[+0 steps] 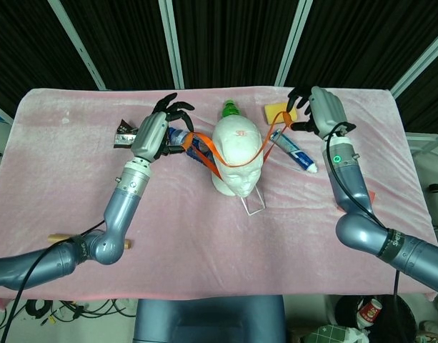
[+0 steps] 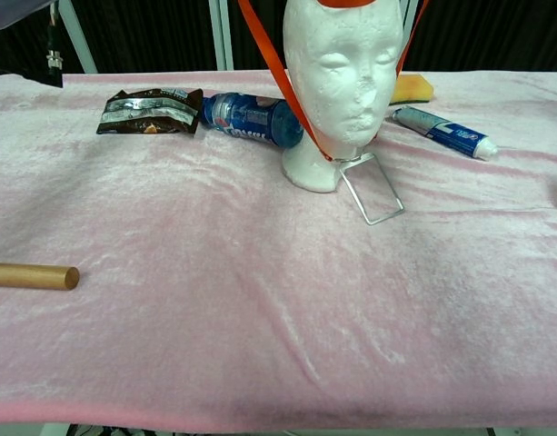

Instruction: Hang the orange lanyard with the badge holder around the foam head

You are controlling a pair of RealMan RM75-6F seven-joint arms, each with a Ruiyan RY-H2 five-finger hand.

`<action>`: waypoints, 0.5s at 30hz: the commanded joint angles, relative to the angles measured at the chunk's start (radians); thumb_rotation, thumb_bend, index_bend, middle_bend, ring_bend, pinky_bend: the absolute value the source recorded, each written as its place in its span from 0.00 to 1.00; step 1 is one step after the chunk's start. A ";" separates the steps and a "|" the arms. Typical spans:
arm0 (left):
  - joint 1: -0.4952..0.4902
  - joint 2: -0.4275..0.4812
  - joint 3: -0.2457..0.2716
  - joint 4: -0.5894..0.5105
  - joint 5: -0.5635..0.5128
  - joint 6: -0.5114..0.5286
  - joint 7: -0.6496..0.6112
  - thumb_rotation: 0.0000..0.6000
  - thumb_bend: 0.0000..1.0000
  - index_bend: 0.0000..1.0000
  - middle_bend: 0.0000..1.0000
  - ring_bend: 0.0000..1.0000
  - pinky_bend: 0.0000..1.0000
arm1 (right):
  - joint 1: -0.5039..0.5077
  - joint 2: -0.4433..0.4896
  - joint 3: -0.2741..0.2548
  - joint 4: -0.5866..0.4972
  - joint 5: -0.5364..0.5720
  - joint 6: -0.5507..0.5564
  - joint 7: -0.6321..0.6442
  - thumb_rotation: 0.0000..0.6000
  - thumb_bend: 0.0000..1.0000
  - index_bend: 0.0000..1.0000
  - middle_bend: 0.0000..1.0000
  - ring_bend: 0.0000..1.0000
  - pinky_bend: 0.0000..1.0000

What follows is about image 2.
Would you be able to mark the clear badge card holder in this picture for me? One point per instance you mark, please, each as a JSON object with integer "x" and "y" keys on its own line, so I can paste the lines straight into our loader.
{"x": 373, "y": 191}

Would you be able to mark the white foam mannequin head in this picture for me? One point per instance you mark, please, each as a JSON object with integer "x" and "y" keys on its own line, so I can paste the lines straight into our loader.
{"x": 341, "y": 91}

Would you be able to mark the pink velvet table cloth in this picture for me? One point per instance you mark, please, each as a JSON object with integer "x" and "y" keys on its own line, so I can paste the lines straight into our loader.
{"x": 214, "y": 272}

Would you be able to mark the blue plastic drink bottle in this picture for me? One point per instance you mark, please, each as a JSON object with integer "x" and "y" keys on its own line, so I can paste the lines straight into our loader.
{"x": 251, "y": 120}

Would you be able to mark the brown snack packet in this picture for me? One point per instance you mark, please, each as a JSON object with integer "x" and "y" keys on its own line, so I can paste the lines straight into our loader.
{"x": 146, "y": 111}

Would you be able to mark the yellow sponge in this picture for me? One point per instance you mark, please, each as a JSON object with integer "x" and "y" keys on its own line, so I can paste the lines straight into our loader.
{"x": 414, "y": 90}

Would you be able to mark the blue white toothpaste tube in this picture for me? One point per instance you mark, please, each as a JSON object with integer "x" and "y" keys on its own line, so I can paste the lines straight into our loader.
{"x": 446, "y": 131}

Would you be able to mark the wooden cylinder stick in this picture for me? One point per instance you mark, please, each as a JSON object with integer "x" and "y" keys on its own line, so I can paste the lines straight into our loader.
{"x": 32, "y": 276}

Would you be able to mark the white frame post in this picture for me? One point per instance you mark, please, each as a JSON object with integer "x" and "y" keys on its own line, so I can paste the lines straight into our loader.
{"x": 78, "y": 38}
{"x": 410, "y": 16}
{"x": 221, "y": 36}

